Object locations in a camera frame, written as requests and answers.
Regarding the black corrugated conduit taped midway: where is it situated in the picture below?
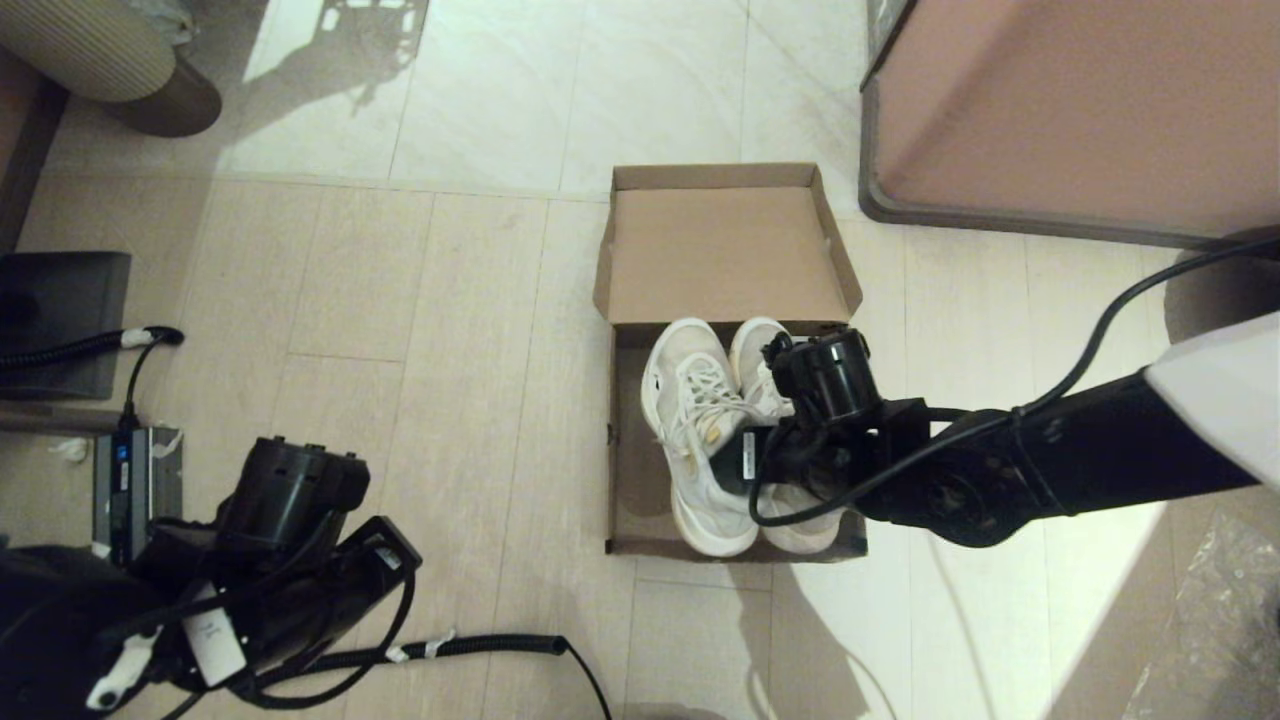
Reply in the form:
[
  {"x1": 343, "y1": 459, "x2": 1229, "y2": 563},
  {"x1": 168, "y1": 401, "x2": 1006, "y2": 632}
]
[{"x1": 330, "y1": 633, "x2": 613, "y2": 720}]

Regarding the pink cabinet with grey base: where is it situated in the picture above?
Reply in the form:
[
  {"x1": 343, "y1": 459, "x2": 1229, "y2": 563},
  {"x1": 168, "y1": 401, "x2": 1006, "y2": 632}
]
[{"x1": 857, "y1": 0, "x2": 1280, "y2": 251}]

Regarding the dark brown wooden furniture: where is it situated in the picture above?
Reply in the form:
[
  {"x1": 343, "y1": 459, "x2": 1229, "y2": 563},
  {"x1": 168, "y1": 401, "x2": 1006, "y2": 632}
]
[{"x1": 0, "y1": 50, "x2": 71, "y2": 251}]

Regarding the brown cardboard shoe box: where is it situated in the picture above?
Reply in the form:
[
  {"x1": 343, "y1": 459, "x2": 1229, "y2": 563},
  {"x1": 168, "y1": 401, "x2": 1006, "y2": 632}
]
[{"x1": 592, "y1": 163, "x2": 869, "y2": 561}]

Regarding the grey crumpled cloth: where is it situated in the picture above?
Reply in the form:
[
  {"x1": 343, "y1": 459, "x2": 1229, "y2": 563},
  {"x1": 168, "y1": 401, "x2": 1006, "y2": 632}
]
[{"x1": 125, "y1": 0, "x2": 196, "y2": 46}]

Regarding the beige ribbed round pouf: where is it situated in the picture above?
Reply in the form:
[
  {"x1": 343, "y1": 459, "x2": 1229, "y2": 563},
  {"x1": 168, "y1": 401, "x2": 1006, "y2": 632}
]
[{"x1": 0, "y1": 0, "x2": 223, "y2": 139}]

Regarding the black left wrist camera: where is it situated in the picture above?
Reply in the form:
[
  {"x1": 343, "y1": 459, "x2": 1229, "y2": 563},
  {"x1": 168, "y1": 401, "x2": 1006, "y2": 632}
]
[{"x1": 215, "y1": 437, "x2": 371, "y2": 561}]

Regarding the grey power supply unit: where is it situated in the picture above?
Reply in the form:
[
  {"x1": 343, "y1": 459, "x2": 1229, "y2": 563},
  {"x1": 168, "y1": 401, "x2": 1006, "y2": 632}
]
[{"x1": 93, "y1": 425, "x2": 188, "y2": 566}]

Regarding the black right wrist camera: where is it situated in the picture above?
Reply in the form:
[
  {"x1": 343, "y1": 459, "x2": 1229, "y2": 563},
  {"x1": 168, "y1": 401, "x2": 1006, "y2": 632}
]
[{"x1": 768, "y1": 328, "x2": 883, "y2": 426}]

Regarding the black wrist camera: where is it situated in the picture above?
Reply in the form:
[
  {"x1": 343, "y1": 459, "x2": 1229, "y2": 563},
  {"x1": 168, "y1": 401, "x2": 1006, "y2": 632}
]
[
  {"x1": 768, "y1": 328, "x2": 883, "y2": 426},
  {"x1": 215, "y1": 437, "x2": 371, "y2": 561}
]

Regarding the white laced sneaker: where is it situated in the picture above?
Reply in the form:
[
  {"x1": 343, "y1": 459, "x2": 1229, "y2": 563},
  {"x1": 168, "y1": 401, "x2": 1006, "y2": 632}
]
[
  {"x1": 640, "y1": 317, "x2": 761, "y2": 558},
  {"x1": 728, "y1": 316, "x2": 846, "y2": 554}
]

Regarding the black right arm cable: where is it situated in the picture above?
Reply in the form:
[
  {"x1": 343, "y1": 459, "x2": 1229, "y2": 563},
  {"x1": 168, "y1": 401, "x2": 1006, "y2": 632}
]
[{"x1": 748, "y1": 235, "x2": 1280, "y2": 528}]

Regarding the clear plastic sheet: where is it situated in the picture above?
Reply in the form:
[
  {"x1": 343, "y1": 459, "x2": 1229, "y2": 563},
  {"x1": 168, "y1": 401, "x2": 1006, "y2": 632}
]
[{"x1": 1120, "y1": 510, "x2": 1280, "y2": 720}]

